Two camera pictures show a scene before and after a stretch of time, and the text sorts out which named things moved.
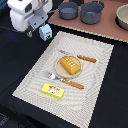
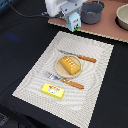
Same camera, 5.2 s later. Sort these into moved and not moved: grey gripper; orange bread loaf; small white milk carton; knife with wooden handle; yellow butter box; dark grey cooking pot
Moved: small white milk carton; grey gripper
Not moved: orange bread loaf; dark grey cooking pot; knife with wooden handle; yellow butter box
